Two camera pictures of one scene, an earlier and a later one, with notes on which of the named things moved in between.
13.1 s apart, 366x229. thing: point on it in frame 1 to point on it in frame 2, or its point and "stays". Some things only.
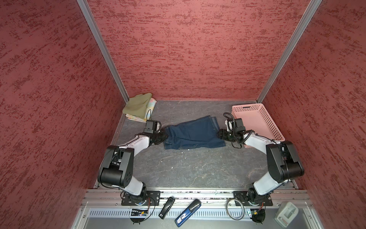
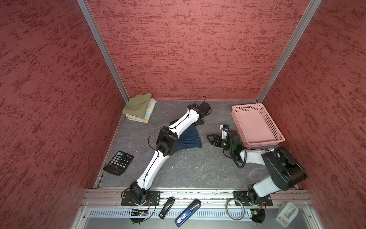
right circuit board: [258, 216] stays
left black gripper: [165, 136] to [200, 122]
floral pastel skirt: [148, 114] stays
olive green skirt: [136, 105] stays
